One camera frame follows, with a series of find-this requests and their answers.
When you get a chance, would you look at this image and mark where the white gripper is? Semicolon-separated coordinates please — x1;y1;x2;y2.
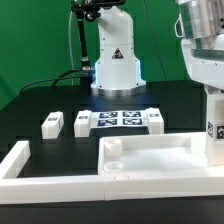
181;38;224;90

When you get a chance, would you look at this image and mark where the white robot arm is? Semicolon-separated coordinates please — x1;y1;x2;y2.
91;0;224;95

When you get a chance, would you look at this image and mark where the white U-shaped fence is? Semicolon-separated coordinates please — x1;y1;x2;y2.
0;141;224;204

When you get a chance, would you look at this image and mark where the black cable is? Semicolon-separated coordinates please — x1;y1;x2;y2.
19;68;96;95

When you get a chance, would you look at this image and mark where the white desk top tray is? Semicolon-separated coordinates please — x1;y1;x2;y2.
98;132;224;178

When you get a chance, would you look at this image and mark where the marker sheet black white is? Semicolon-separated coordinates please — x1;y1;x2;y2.
91;110;148;128

